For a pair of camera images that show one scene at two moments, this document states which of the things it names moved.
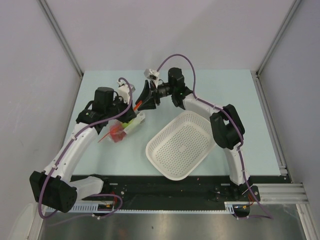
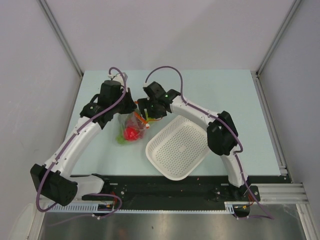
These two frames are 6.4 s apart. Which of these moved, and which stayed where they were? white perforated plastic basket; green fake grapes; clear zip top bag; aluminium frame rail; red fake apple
Moved: clear zip top bag; red fake apple; green fake grapes
Stayed: aluminium frame rail; white perforated plastic basket
